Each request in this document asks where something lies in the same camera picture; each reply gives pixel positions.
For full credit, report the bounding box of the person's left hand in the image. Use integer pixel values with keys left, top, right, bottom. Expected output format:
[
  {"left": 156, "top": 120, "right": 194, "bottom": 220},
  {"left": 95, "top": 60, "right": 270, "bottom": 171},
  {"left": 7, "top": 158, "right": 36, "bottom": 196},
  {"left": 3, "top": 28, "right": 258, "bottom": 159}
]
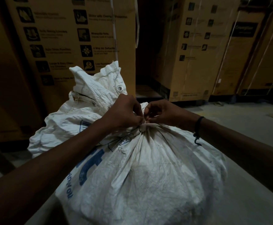
[{"left": 103, "top": 93, "right": 146, "bottom": 129}]

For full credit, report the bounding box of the person's right hand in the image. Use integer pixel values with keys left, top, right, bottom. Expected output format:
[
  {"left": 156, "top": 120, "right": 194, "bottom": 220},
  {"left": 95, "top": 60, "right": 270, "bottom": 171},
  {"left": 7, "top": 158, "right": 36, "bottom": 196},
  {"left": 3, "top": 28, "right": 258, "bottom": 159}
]
[{"left": 144, "top": 99, "right": 200, "bottom": 133}]

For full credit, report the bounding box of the white woven sack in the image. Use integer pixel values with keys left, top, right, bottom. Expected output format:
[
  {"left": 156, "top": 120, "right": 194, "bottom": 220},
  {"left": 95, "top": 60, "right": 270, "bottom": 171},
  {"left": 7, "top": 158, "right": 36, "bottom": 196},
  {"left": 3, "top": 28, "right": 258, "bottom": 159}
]
[{"left": 27, "top": 61, "right": 228, "bottom": 225}]

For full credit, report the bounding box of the person's left forearm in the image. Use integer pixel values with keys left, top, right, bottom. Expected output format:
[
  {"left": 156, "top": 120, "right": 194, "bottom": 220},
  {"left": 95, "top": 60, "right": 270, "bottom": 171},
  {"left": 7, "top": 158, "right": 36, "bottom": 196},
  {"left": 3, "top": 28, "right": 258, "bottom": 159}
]
[{"left": 0, "top": 119, "right": 113, "bottom": 225}]

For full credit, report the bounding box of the person's right forearm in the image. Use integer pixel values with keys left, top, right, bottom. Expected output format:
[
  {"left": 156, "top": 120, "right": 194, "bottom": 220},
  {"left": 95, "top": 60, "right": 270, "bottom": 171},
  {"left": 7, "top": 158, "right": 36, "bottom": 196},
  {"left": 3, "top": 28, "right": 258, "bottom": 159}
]
[{"left": 197, "top": 118, "right": 273, "bottom": 204}]

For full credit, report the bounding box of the black wrist band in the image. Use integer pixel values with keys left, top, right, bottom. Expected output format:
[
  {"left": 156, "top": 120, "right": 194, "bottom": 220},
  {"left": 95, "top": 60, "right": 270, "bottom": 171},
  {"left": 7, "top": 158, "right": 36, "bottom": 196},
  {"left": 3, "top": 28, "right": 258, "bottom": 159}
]
[{"left": 192, "top": 116, "right": 205, "bottom": 147}]

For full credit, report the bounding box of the cardboard box with small icons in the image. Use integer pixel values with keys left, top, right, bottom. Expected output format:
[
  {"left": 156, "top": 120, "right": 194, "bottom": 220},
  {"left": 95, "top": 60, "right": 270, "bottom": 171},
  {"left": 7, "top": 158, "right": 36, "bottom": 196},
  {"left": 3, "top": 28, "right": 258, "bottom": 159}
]
[{"left": 151, "top": 0, "right": 241, "bottom": 102}]

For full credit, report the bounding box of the cardboard box with dark label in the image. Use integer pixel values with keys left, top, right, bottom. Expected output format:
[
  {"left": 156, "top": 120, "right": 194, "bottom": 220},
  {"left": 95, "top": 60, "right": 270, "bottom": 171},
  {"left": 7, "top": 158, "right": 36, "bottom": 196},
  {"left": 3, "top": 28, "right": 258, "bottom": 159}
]
[{"left": 211, "top": 0, "right": 273, "bottom": 96}]

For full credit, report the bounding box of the icon printed cardboard box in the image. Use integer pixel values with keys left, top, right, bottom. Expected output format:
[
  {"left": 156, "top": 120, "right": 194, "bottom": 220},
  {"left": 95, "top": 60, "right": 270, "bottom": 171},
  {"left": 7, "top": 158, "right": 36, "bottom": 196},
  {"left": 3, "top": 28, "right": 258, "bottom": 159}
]
[{"left": 4, "top": 0, "right": 137, "bottom": 113}]

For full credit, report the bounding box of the brown strapped cardboard box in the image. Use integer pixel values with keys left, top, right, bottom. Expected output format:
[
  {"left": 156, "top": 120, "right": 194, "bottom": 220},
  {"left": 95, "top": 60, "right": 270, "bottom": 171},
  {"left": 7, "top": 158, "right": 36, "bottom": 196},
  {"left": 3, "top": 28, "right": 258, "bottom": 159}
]
[{"left": 237, "top": 8, "right": 273, "bottom": 95}]

